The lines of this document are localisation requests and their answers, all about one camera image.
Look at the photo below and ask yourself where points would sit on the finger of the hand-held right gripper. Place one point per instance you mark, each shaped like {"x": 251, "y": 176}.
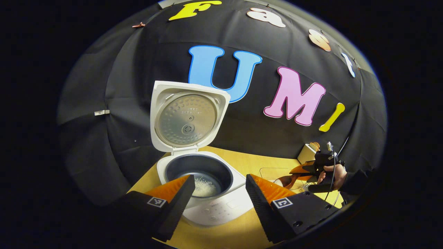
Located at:
{"x": 301, "y": 168}
{"x": 308, "y": 177}

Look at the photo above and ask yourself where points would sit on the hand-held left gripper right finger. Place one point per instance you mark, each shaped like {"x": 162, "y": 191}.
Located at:
{"x": 259, "y": 204}

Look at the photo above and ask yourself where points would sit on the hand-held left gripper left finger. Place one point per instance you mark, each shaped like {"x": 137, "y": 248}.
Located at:
{"x": 180, "y": 200}

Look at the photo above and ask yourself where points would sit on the brown wooden spoon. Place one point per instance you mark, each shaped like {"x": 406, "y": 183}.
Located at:
{"x": 283, "y": 181}

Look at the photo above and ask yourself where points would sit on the white rice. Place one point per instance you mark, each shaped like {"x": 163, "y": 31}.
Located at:
{"x": 206, "y": 188}

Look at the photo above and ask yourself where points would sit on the white rice cooker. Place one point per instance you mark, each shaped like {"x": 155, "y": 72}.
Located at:
{"x": 187, "y": 121}

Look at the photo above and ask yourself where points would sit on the clear plastic rice box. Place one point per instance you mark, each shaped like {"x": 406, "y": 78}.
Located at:
{"x": 270, "y": 173}

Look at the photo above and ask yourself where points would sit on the white toaster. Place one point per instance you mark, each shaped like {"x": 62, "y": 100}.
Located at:
{"x": 304, "y": 154}

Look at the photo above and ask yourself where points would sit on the toast slice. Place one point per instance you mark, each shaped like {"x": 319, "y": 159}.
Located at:
{"x": 315, "y": 146}

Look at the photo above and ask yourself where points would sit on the white cloth clip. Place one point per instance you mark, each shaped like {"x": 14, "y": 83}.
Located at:
{"x": 102, "y": 112}

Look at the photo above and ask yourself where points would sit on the black backdrop cloth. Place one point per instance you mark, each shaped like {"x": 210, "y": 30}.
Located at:
{"x": 121, "y": 86}

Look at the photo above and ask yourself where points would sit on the copper cloth clip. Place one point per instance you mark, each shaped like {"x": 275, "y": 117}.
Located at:
{"x": 138, "y": 25}

